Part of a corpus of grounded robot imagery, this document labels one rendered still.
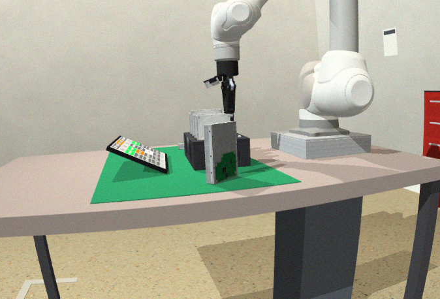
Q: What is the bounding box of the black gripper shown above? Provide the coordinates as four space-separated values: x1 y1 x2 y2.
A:
216 61 239 121

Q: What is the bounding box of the green mat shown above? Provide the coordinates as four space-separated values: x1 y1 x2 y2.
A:
90 146 301 204

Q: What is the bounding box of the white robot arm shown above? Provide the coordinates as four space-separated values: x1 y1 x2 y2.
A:
211 0 374 137

